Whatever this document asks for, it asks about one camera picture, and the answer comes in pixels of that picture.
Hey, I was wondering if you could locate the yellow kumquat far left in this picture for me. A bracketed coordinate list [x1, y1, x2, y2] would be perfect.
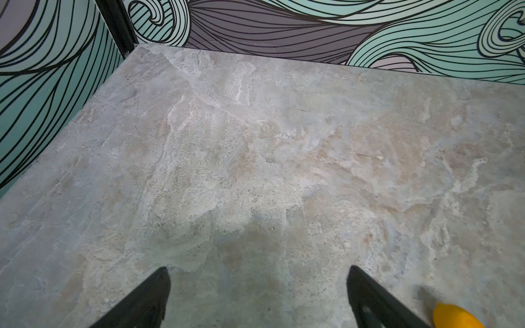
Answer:
[433, 303, 484, 328]

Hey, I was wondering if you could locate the black corner frame post left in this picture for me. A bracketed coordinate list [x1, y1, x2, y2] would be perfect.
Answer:
[95, 0, 138, 59]

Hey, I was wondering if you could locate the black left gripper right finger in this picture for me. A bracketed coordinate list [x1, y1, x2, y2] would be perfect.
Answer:
[346, 265, 428, 327]

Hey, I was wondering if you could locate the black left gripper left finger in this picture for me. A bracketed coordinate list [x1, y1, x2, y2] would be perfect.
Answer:
[91, 266, 171, 328]

